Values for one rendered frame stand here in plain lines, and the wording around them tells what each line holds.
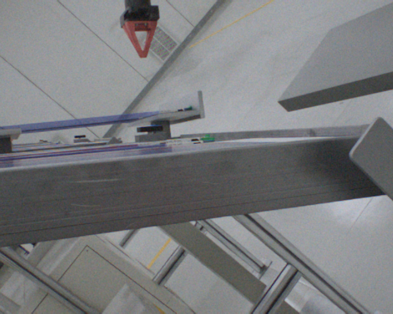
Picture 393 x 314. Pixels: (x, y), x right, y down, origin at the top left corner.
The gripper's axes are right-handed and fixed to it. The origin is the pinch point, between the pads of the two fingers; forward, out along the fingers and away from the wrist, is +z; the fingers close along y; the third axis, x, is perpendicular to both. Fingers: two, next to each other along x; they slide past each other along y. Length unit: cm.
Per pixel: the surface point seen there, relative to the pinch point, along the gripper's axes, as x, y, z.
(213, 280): 45, -102, 82
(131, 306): -10, 13, 50
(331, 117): 111, -104, 18
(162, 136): 1.9, 2.3, 18.1
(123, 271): 3, -75, 65
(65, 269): -17, -75, 61
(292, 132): 5, 54, 19
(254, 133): 5.5, 41.9, 18.8
